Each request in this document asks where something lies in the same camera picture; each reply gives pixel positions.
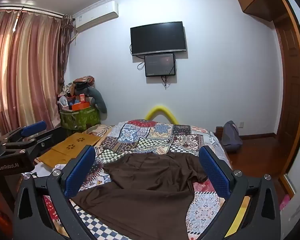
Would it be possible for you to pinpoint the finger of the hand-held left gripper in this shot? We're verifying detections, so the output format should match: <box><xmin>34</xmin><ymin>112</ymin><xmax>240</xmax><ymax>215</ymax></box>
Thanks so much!
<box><xmin>2</xmin><ymin>127</ymin><xmax>65</xmax><ymax>155</ymax></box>
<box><xmin>0</xmin><ymin>121</ymin><xmax>47</xmax><ymax>143</ymax></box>

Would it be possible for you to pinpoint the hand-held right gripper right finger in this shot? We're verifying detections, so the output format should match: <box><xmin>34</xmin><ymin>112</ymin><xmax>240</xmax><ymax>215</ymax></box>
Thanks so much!
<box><xmin>199</xmin><ymin>145</ymin><xmax>283</xmax><ymax>240</ymax></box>

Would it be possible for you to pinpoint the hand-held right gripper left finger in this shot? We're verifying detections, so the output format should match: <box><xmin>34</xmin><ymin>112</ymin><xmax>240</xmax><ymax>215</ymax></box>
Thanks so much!
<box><xmin>12</xmin><ymin>145</ymin><xmax>97</xmax><ymax>240</ymax></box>

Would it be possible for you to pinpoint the brown shirt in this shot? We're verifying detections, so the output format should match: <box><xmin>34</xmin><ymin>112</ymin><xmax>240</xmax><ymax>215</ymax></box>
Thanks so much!
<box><xmin>71</xmin><ymin>152</ymin><xmax>208</xmax><ymax>240</ymax></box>

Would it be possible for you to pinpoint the wooden lap board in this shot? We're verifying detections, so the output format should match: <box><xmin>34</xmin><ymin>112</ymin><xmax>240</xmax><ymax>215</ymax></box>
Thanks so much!
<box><xmin>37</xmin><ymin>132</ymin><xmax>102</xmax><ymax>168</ymax></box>

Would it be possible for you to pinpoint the white cloth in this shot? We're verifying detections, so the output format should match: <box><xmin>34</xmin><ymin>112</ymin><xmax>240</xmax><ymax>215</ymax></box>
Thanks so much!
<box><xmin>32</xmin><ymin>164</ymin><xmax>65</xmax><ymax>178</ymax></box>

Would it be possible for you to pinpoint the grey backpack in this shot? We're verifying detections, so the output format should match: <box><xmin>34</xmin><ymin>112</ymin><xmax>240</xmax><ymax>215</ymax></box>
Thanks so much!
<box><xmin>220</xmin><ymin>120</ymin><xmax>243</xmax><ymax>153</ymax></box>

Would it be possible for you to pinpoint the green storage bag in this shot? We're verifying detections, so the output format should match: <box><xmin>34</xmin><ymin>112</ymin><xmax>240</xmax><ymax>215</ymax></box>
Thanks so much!
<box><xmin>59</xmin><ymin>104</ymin><xmax>102</xmax><ymax>130</ymax></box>

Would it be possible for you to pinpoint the red patterned cloth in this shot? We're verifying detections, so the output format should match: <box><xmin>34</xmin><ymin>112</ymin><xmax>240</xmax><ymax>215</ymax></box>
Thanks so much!
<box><xmin>0</xmin><ymin>182</ymin><xmax>15</xmax><ymax>230</ymax></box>

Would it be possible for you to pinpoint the orange box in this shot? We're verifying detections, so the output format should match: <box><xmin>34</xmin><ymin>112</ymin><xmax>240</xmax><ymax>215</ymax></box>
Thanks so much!
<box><xmin>71</xmin><ymin>94</ymin><xmax>90</xmax><ymax>110</ymax></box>

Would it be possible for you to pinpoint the yellow strip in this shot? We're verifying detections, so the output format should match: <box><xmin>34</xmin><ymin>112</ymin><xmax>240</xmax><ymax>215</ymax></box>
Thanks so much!
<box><xmin>225</xmin><ymin>197</ymin><xmax>250</xmax><ymax>237</ymax></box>

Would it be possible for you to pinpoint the striped pink curtain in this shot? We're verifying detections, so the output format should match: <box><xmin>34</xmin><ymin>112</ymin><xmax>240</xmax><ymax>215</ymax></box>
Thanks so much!
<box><xmin>0</xmin><ymin>7</ymin><xmax>74</xmax><ymax>135</ymax></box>

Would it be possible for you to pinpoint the patchwork printed blanket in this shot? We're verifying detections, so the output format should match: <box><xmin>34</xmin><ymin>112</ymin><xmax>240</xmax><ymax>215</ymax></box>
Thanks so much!
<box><xmin>32</xmin><ymin>119</ymin><xmax>240</xmax><ymax>240</ymax></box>

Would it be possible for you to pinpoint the pink item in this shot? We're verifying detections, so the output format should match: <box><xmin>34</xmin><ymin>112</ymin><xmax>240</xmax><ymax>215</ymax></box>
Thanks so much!
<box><xmin>280</xmin><ymin>194</ymin><xmax>290</xmax><ymax>210</ymax></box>

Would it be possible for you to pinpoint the yellow foam tube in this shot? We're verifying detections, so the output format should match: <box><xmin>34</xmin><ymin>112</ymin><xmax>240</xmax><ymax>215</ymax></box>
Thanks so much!
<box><xmin>145</xmin><ymin>106</ymin><xmax>177</xmax><ymax>125</ymax></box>

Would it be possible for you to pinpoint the small black monitor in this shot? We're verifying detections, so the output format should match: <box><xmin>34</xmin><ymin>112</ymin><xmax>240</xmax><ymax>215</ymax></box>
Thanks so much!
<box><xmin>144</xmin><ymin>53</ymin><xmax>176</xmax><ymax>77</ymax></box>

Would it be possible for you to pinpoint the wooden door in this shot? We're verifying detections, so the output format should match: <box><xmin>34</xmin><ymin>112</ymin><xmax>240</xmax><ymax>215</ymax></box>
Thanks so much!
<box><xmin>272</xmin><ymin>0</ymin><xmax>300</xmax><ymax>175</ymax></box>

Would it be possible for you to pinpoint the white air conditioner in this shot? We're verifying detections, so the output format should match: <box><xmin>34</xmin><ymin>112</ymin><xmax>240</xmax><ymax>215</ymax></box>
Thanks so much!
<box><xmin>72</xmin><ymin>0</ymin><xmax>119</xmax><ymax>33</ymax></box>

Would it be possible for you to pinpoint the white curtain rail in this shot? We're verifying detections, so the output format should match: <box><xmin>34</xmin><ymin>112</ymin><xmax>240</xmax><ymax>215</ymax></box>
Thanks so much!
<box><xmin>0</xmin><ymin>4</ymin><xmax>65</xmax><ymax>18</ymax></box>

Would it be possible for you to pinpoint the black wall television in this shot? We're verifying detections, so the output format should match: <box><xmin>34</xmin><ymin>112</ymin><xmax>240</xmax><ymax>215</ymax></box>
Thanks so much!
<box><xmin>130</xmin><ymin>21</ymin><xmax>187</xmax><ymax>56</ymax></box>

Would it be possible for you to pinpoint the wooden wall cabinet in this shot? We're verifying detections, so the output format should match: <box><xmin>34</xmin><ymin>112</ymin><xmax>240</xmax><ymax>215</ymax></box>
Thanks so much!
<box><xmin>234</xmin><ymin>0</ymin><xmax>280</xmax><ymax>22</ymax></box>

